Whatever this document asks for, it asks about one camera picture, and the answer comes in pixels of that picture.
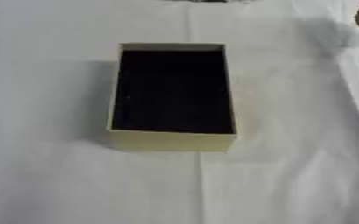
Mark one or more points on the tan cardboard box black inside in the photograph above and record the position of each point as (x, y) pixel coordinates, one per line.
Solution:
(173, 93)

